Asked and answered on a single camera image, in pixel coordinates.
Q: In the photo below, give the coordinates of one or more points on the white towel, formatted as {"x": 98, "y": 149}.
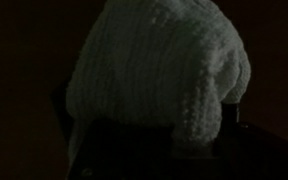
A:
{"x": 157, "y": 66}

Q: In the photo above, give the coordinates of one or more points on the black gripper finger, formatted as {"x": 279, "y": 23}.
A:
{"x": 231, "y": 114}

